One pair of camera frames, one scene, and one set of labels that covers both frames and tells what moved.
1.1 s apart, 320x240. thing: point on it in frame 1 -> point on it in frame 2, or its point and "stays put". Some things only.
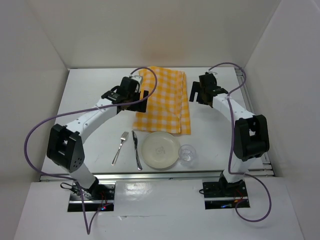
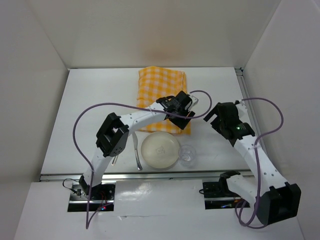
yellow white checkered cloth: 168,110 stays put
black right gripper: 195,88 -> 213,111
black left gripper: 138,107 -> 179,122
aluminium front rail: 155,177 stays put
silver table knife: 135,143 stays put
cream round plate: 159,149 stays put
